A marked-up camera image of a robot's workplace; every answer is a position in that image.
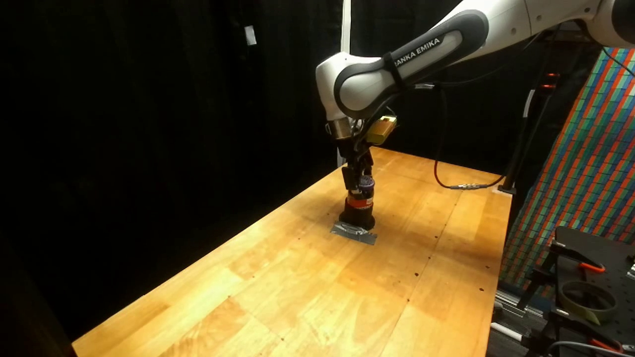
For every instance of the black stand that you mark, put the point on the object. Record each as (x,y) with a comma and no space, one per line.
(524,156)

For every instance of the yellow block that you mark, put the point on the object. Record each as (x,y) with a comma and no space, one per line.
(383,130)

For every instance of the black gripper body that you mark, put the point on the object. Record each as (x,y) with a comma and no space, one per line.
(355,154)

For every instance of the white pole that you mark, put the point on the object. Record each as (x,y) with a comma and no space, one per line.
(345,27)

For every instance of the grey flat sheet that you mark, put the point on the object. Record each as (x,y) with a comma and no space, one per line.
(353,235)

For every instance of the brown cup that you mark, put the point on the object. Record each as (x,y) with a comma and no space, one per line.
(357,213)

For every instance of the grey metal frame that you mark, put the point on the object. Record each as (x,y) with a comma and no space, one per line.
(518,314)

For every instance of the black pegboard plate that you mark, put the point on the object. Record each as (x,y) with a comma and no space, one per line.
(605,259)

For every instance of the white tag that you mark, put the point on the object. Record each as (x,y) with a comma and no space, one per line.
(250,35)

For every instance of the colourful striped panel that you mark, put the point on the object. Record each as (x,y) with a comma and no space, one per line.
(587,165)

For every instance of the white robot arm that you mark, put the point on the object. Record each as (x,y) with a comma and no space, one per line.
(423,52)

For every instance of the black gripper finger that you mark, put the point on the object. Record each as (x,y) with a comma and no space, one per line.
(367,181)
(349,183)

